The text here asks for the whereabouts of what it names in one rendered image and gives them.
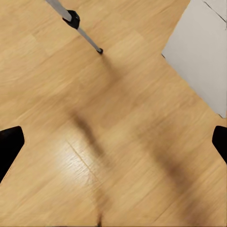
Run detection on camera tripod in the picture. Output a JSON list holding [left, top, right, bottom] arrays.
[[46, 0, 103, 54]]

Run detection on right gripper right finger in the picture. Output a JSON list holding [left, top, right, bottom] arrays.
[[212, 126, 227, 164]]

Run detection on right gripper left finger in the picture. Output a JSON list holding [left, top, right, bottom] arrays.
[[0, 126, 25, 182]]

